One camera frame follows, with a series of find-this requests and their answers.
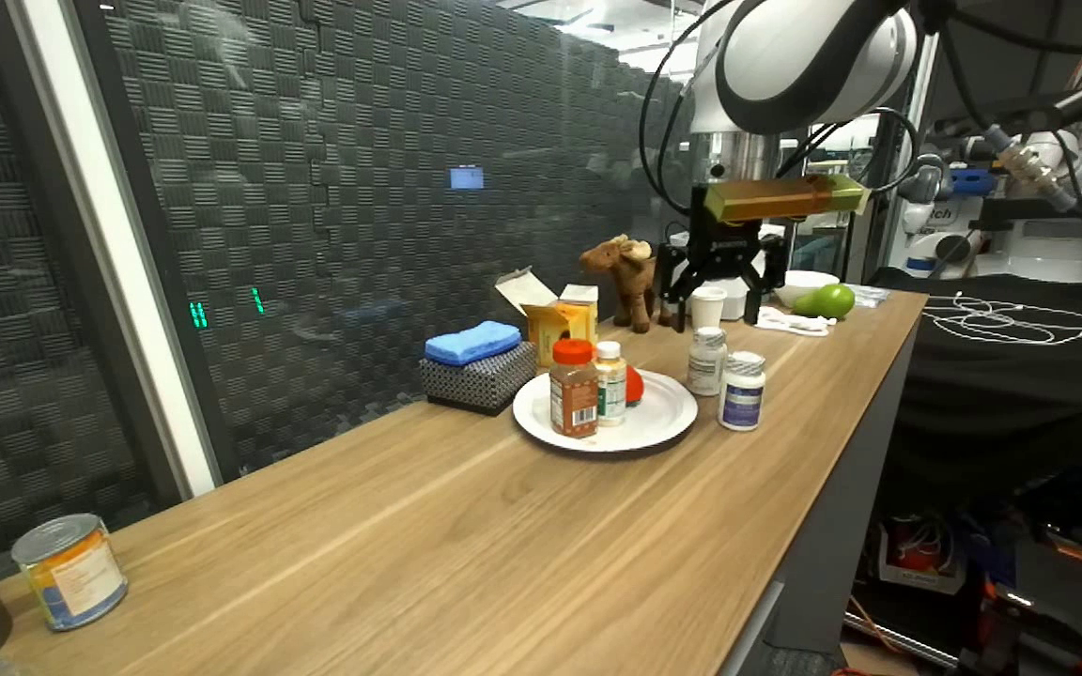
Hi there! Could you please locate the white lab equipment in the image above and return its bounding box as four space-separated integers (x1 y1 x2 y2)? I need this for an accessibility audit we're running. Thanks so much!
886 126 1082 292

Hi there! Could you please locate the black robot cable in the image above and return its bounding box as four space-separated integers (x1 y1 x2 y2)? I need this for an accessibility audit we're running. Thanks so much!
634 0 933 218

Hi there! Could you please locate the blue sponge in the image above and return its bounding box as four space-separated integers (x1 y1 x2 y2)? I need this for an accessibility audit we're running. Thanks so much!
421 320 526 372

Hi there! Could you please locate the tin can with label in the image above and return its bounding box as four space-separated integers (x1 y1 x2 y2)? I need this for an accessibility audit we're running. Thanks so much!
8 511 131 636

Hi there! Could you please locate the white pill bottle grey label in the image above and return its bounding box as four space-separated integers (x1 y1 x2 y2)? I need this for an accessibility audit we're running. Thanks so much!
685 324 730 402

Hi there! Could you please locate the brown plush moose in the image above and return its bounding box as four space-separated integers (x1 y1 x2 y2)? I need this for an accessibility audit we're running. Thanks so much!
574 232 665 340

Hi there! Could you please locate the white paper plate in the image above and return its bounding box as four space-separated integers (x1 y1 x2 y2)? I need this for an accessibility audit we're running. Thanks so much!
510 365 703 459

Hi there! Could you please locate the green toy fruit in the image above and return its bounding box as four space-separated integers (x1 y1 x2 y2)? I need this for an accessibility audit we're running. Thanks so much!
803 282 861 324

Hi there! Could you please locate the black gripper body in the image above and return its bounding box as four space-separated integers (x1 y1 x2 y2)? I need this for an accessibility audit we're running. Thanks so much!
687 183 778 271

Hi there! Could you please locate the white bowl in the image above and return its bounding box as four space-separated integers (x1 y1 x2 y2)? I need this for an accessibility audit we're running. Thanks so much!
773 267 847 312

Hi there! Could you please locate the brown spice bottle red lid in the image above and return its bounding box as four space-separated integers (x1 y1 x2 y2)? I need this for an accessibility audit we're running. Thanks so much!
548 336 607 439

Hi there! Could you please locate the white napkin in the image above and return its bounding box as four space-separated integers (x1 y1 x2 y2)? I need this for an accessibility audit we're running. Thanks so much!
757 301 834 340

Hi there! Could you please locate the black cloth covered table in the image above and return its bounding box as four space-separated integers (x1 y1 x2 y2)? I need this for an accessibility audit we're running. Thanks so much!
895 275 1082 505

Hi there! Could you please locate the white pill bottle blue label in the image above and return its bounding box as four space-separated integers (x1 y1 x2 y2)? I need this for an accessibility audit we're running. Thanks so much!
717 351 769 437

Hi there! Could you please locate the white paper cup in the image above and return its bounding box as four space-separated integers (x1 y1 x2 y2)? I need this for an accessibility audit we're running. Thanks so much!
687 282 734 330

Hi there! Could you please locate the yellow cardboard box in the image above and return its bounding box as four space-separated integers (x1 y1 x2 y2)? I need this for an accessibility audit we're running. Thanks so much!
494 267 607 372

